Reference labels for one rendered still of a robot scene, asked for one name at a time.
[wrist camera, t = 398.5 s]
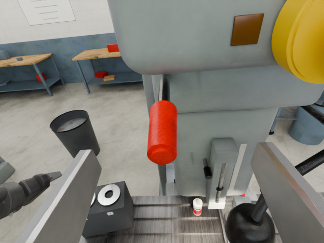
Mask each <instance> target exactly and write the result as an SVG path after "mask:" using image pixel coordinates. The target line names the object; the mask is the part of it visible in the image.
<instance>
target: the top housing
mask: <svg viewBox="0 0 324 243"><path fill-rule="evenodd" d="M286 1H287V0H107V2H108V7H109V11H110V15H111V20H112V23H113V28H114V32H115V36H116V40H117V44H118V48H119V52H120V54H121V57H122V59H123V61H124V62H125V63H126V65H127V66H128V67H129V68H130V69H132V70H133V71H134V72H137V73H139V74H142V75H160V74H172V73H184V72H196V71H209V70H221V69H233V68H250V67H262V66H274V65H279V64H278V63H277V62H276V60H275V58H274V56H273V52H272V46H271V40H272V33H273V29H274V26H275V23H276V20H277V17H278V15H279V13H280V11H281V9H282V8H283V6H284V4H285V3H286ZM260 13H264V17H263V22H262V26H261V30H260V34H259V38H258V42H257V44H249V45H238V46H231V45H230V43H231V37H232V30H233V23H234V17H235V16H238V15H247V14H260Z"/></svg>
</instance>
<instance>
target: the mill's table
mask: <svg viewBox="0 0 324 243"><path fill-rule="evenodd" d="M131 198H132V200H133V211H134V227H132V228H127V229H122V230H118V231H113V232H109V233H104V234H100V235H96V236H91V237H87V238H84V237H83V236H81V239H80V242H79V243H225V242H224V237H223V232H222V227H221V222H220V217H219V212H218V209H208V206H207V200H206V197H203V196H182V195H175V196H131ZM196 198H199V199H201V201H202V213H201V214H200V215H199V216H196V215H194V213H193V201H194V199H196ZM266 212H267V213H268V214H269V216H270V217H271V219H272V221H273V218H272V216H271V214H270V211H269V209H268V208H267V210H266ZM273 223H274V221H273ZM274 227H275V237H276V238H275V243H283V242H282V240H281V237H280V235H279V233H278V230H277V228H276V226H275V223H274Z"/></svg>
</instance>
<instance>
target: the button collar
mask: <svg viewBox="0 0 324 243"><path fill-rule="evenodd" d="M271 46H272V52H273V56H274V58H275V60H276V62H277V63H278V64H279V65H280V66H281V67H282V68H283V69H285V70H286V71H288V72H290V73H291V74H293V75H294V76H296V77H297V78H299V79H301V80H303V81H305V82H309V83H315V84H324V0H287V1H286V3H285V4H284V6H283V8H282V9H281V11H280V13H279V15H278V17H277V20H276V23H275V26H274V29H273V33H272V40H271Z"/></svg>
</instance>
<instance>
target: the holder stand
mask: <svg viewBox="0 0 324 243"><path fill-rule="evenodd" d="M132 227H134V211H133V200H132V198H131V195H130V193H129V190H128V188H127V185H126V183H125V181H121V182H116V183H111V184H106V185H101V186H96V190H95V193H94V197H93V200H92V203H91V206H90V210H89V213H88V216H87V219H86V222H85V225H84V228H83V232H82V236H83V237H84V238H87V237H91V236H96V235H100V234H104V233H109V232H113V231H118V230H123V229H127V228H132Z"/></svg>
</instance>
